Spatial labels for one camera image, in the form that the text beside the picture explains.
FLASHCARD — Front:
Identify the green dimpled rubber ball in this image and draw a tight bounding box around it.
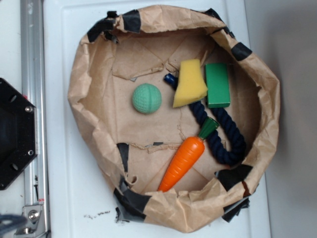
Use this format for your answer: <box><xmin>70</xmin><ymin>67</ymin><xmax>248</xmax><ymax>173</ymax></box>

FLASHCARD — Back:
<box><xmin>132</xmin><ymin>83</ymin><xmax>162</xmax><ymax>114</ymax></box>

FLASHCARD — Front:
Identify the brown paper bag bin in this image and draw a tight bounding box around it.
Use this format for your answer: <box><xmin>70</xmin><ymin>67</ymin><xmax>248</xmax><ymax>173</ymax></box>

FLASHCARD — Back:
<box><xmin>68</xmin><ymin>5</ymin><xmax>280</xmax><ymax>233</ymax></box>

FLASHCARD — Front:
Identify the orange plastic toy carrot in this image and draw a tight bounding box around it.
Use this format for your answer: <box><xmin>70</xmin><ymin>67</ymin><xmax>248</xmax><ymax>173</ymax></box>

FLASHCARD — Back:
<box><xmin>158</xmin><ymin>117</ymin><xmax>219</xmax><ymax>192</ymax></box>

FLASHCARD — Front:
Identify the yellow sponge block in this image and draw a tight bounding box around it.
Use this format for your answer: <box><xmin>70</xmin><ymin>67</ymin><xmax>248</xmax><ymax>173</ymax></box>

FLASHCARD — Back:
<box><xmin>173</xmin><ymin>59</ymin><xmax>208</xmax><ymax>108</ymax></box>

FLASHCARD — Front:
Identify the green rectangular block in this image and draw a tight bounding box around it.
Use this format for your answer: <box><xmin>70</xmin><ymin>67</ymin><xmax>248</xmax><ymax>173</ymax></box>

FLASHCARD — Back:
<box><xmin>205</xmin><ymin>63</ymin><xmax>231</xmax><ymax>108</ymax></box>

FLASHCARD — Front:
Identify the dark blue twisted rope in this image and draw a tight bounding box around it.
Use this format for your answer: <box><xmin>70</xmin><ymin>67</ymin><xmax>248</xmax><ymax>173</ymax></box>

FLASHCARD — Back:
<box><xmin>163</xmin><ymin>73</ymin><xmax>247</xmax><ymax>166</ymax></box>

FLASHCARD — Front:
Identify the aluminium extrusion rail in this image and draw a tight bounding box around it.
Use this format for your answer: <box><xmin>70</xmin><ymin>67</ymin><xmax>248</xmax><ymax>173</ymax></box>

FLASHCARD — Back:
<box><xmin>20</xmin><ymin>0</ymin><xmax>51</xmax><ymax>238</ymax></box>

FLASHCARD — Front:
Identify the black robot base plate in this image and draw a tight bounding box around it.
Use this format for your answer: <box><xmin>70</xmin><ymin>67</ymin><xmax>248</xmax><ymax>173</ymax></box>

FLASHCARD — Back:
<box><xmin>0</xmin><ymin>78</ymin><xmax>37</xmax><ymax>190</ymax></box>

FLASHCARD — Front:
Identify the metal corner bracket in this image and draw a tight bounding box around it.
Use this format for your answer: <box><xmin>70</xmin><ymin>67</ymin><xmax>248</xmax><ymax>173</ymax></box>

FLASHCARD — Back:
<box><xmin>14</xmin><ymin>204</ymin><xmax>48</xmax><ymax>238</ymax></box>

